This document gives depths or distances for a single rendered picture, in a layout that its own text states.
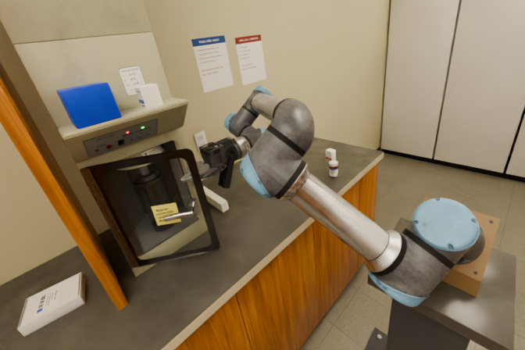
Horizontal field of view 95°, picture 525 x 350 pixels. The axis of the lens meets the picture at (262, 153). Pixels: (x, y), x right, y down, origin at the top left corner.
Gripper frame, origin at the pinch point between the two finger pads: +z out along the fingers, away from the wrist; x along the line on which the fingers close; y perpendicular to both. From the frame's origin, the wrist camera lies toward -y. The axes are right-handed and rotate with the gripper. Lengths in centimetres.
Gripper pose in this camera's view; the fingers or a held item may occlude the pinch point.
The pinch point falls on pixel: (186, 180)
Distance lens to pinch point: 79.5
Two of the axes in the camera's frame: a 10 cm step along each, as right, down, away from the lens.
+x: 6.8, 2.2, -7.0
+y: -1.4, -9.0, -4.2
